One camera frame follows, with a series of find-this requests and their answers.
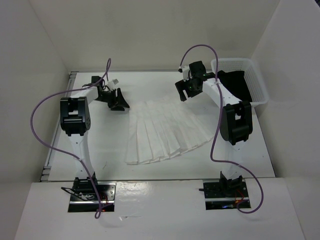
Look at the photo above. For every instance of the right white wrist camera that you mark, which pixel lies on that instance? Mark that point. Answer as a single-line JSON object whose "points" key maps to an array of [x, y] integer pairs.
{"points": [[186, 73]]}

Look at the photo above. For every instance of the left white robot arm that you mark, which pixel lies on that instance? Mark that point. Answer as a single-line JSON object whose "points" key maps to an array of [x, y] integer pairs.
{"points": [[75, 121]]}

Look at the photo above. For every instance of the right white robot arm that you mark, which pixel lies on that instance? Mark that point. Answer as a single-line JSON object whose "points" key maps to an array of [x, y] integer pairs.
{"points": [[229, 92]]}

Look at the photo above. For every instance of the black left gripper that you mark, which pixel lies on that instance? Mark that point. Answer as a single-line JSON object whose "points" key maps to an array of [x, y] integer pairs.
{"points": [[120, 100]]}

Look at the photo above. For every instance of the black folded skirt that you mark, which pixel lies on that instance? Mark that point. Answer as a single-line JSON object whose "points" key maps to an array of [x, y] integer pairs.
{"points": [[235, 82]]}

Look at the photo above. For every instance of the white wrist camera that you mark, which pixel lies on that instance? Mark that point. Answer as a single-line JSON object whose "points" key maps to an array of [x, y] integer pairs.
{"points": [[186, 73], [111, 85]]}

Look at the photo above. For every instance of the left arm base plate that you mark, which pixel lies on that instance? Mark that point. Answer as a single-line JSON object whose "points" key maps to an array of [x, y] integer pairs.
{"points": [[86, 201]]}

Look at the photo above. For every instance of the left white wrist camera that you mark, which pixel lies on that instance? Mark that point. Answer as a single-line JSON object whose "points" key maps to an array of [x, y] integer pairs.
{"points": [[111, 85]]}

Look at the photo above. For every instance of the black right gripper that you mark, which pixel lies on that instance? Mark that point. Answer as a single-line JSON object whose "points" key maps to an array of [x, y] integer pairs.
{"points": [[181, 85]]}

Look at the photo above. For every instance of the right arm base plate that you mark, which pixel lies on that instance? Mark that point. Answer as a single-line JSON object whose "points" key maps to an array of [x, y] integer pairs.
{"points": [[217, 199]]}

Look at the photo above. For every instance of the white pleated skirt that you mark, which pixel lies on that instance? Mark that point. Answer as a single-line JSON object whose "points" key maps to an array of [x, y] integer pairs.
{"points": [[163, 129]]}

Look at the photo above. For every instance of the white plastic basket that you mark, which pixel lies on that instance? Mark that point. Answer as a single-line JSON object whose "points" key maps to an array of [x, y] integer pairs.
{"points": [[252, 77]]}

